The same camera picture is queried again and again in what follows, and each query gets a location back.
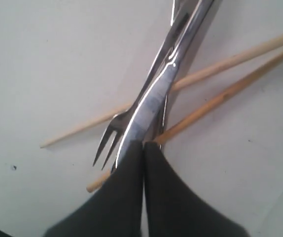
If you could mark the steel table knife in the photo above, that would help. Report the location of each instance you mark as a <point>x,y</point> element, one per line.
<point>154,97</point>

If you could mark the steel spoon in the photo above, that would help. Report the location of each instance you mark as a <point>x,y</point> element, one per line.
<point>160,123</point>

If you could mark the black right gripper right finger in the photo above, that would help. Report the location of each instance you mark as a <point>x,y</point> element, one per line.
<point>173,209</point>

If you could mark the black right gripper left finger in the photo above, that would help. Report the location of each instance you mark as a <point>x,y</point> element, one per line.
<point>115,209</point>

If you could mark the wooden chopstick right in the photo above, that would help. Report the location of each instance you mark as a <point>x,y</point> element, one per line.
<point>119,128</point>

